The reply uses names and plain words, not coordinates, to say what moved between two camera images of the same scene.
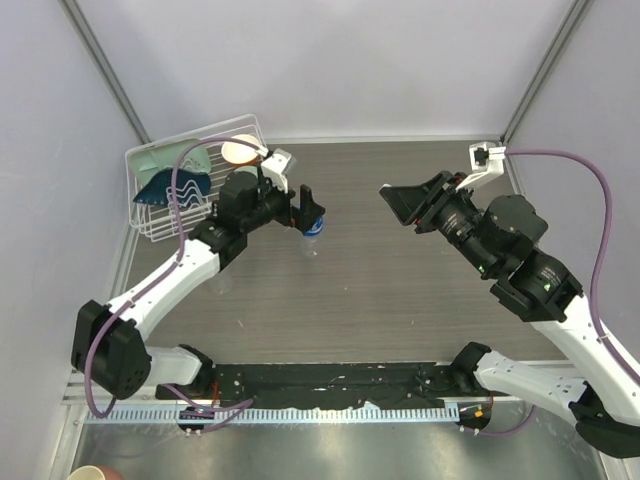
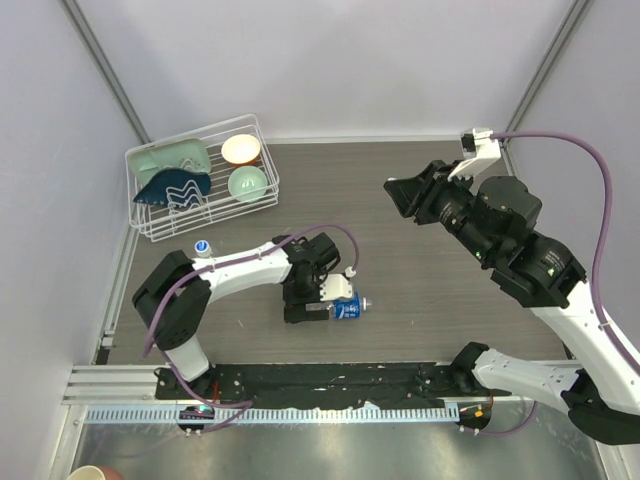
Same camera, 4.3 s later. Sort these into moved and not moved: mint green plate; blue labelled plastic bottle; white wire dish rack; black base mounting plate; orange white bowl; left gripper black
Moved: left gripper black; blue labelled plastic bottle
Not moved: black base mounting plate; mint green plate; white wire dish rack; orange white bowl
